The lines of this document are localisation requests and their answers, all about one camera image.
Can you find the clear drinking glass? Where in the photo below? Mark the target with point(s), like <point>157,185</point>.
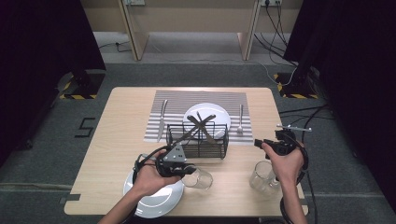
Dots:
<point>200,179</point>
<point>263,182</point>

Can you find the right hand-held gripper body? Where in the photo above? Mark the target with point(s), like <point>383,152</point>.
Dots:
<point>285,144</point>

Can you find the black curtain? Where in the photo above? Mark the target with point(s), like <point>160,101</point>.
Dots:
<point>358,77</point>
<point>37,62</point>

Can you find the beige wooden desk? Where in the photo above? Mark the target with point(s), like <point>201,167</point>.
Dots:
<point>193,18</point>

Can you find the silver fork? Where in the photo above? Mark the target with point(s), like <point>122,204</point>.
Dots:
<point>240,118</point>

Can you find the white plate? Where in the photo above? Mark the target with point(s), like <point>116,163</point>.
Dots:
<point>207,109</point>
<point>165,199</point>

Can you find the silver table knife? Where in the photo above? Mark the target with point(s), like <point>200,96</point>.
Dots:
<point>162,121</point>

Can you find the metal cutlery piece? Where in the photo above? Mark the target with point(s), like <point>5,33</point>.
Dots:
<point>198,115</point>
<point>192,119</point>
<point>211,118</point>

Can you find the person's right hand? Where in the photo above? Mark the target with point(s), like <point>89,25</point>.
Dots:
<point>288,169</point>

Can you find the striped placemat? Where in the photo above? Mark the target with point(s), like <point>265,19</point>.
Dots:
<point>199,98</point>

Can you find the grey tape strip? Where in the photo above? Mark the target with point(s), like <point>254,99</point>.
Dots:
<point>70,198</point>

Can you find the person's left hand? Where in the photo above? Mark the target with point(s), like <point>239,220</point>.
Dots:
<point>149,183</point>

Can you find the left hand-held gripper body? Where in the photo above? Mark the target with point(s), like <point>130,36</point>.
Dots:
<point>169,168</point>

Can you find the wall socket with plugs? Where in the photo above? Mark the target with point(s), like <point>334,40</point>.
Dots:
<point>274,2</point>

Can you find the stand base with striped tape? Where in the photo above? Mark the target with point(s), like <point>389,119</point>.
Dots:
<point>295,88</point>
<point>84,85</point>

